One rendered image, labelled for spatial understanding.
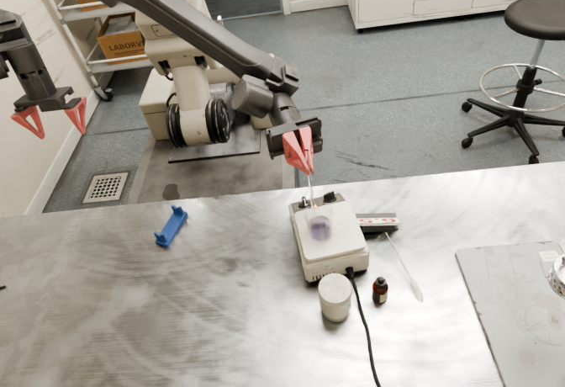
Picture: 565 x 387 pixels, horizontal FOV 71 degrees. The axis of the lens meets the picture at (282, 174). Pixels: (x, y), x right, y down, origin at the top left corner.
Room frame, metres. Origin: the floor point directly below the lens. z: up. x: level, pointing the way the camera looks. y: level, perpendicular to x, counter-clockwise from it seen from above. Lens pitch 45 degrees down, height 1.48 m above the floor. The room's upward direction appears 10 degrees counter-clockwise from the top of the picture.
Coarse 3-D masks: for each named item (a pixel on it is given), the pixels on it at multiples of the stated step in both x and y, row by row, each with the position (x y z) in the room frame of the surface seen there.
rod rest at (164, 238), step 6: (174, 210) 0.65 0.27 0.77; (180, 210) 0.64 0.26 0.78; (174, 216) 0.64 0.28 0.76; (180, 216) 0.64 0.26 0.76; (186, 216) 0.64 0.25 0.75; (168, 222) 0.63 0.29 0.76; (174, 222) 0.62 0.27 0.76; (180, 222) 0.62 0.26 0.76; (168, 228) 0.61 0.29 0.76; (174, 228) 0.61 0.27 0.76; (156, 234) 0.58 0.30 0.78; (162, 234) 0.57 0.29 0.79; (168, 234) 0.59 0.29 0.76; (174, 234) 0.59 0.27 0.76; (156, 240) 0.58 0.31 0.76; (162, 240) 0.58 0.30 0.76; (168, 240) 0.58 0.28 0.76; (168, 246) 0.57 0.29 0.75
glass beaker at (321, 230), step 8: (320, 200) 0.49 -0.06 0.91; (304, 208) 0.47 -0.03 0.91; (320, 208) 0.49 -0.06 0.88; (328, 208) 0.48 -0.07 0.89; (304, 216) 0.46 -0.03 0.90; (312, 216) 0.48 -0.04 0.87; (328, 216) 0.44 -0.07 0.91; (312, 224) 0.44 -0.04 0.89; (320, 224) 0.44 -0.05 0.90; (328, 224) 0.44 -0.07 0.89; (312, 232) 0.45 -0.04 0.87; (320, 232) 0.44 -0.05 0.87; (328, 232) 0.44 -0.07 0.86; (320, 240) 0.44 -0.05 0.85; (328, 240) 0.44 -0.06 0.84
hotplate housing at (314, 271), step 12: (360, 228) 0.47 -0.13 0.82; (300, 252) 0.44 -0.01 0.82; (360, 252) 0.41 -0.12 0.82; (312, 264) 0.41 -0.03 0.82; (324, 264) 0.41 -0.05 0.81; (336, 264) 0.41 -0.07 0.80; (348, 264) 0.41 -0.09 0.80; (360, 264) 0.41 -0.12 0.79; (312, 276) 0.40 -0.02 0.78; (324, 276) 0.41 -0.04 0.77
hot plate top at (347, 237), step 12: (336, 204) 0.52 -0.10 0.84; (348, 204) 0.52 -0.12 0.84; (300, 216) 0.51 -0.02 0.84; (336, 216) 0.49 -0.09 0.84; (348, 216) 0.49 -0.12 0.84; (300, 228) 0.48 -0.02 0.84; (336, 228) 0.47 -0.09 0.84; (348, 228) 0.46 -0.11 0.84; (300, 240) 0.45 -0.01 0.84; (312, 240) 0.45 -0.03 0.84; (336, 240) 0.44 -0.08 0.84; (348, 240) 0.43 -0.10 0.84; (360, 240) 0.43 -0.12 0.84; (312, 252) 0.42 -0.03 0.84; (324, 252) 0.42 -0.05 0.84; (336, 252) 0.41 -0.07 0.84; (348, 252) 0.41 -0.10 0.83
